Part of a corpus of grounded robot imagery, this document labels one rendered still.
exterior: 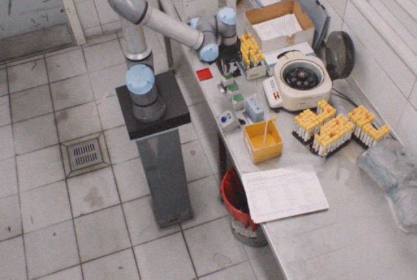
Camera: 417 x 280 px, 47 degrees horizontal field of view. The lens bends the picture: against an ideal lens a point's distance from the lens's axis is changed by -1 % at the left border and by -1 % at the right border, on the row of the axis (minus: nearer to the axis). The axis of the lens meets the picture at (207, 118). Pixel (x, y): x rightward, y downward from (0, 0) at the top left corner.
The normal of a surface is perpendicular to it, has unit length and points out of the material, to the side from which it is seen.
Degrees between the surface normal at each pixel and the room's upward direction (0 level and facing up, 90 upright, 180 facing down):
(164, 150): 90
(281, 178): 1
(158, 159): 90
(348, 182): 0
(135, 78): 9
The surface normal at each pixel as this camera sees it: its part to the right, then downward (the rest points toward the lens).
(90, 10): 0.32, 0.73
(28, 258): -0.05, -0.63
